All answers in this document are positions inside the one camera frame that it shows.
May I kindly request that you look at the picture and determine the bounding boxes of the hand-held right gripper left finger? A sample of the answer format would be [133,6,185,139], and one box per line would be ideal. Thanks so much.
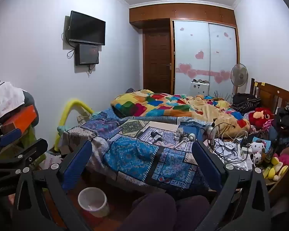
[13,140,93,231]

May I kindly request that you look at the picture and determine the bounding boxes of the small white cabinet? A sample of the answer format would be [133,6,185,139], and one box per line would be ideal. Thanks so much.
[190,79,210,95]

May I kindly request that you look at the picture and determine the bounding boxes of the brown wooden door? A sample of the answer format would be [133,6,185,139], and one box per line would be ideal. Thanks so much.
[143,28,172,94]

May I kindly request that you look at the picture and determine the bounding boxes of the tangle of cables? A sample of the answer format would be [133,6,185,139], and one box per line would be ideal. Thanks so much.
[202,118,253,164]

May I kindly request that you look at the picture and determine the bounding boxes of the orange box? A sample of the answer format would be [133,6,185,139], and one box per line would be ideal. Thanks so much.
[1,105,38,134]

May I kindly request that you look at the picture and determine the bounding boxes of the white cloth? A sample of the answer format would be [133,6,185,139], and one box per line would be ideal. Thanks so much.
[0,80,26,121]

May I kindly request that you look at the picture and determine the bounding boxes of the person's legs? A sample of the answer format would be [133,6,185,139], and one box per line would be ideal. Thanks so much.
[116,194,211,231]

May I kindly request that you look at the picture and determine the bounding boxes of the grey flexible hose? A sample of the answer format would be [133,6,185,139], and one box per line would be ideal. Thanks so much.
[124,116,179,126]

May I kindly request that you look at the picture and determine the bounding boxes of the wooden wardrobe with sliding doors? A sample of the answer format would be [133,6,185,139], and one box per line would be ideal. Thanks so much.
[129,3,240,97]

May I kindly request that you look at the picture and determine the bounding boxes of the dark grey cushion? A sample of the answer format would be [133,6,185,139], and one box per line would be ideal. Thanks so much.
[22,90,40,128]

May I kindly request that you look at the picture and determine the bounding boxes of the wooden bed headboard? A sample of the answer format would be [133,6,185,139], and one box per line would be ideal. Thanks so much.
[250,78,289,116]

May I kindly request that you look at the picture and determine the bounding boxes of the beige board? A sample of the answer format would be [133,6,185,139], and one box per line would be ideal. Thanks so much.
[148,121,180,133]

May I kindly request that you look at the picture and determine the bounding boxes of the pile of black clothes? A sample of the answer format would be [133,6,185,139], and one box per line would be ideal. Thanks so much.
[275,101,289,135]

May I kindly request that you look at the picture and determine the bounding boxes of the white plastic wastebasket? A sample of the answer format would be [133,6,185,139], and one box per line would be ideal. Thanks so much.
[77,187,110,218]

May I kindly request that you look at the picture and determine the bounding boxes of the black striped bag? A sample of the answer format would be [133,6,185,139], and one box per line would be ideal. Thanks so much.
[232,93,262,113]

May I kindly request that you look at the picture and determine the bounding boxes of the standing fan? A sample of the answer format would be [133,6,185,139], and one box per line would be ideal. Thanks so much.
[230,64,248,94]

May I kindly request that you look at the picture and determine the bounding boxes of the colourful patchwork blanket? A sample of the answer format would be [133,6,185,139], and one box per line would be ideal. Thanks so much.
[110,90,251,135]

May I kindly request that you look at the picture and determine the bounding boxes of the black wall television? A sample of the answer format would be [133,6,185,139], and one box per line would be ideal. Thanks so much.
[68,11,106,46]

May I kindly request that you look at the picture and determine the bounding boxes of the blue patterned bedsheet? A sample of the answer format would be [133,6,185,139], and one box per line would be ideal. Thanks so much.
[60,108,222,193]

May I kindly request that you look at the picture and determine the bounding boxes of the white plush dog toy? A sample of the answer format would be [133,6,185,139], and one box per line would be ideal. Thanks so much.
[249,138,265,164]

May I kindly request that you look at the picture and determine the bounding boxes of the red plush toy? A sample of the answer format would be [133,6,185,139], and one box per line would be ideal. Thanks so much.
[249,107,274,128]

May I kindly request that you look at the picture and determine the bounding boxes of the white plastic bag red print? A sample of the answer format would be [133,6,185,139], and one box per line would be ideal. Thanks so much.
[42,150,63,171]

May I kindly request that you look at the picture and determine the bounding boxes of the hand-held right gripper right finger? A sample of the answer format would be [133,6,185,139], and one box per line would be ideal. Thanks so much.
[192,140,272,231]

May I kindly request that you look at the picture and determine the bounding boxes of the yellow plush toy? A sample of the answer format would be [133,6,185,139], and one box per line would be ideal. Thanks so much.
[264,156,289,181]

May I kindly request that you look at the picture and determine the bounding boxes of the green cloth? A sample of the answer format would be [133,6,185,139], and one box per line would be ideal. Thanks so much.
[0,125,46,166]

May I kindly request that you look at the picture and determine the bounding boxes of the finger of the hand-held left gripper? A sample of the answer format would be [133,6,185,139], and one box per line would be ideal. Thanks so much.
[0,128,23,154]
[0,138,49,183]

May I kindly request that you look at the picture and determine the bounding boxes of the yellow foam tube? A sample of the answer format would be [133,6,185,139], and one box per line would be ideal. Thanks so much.
[53,98,95,151]

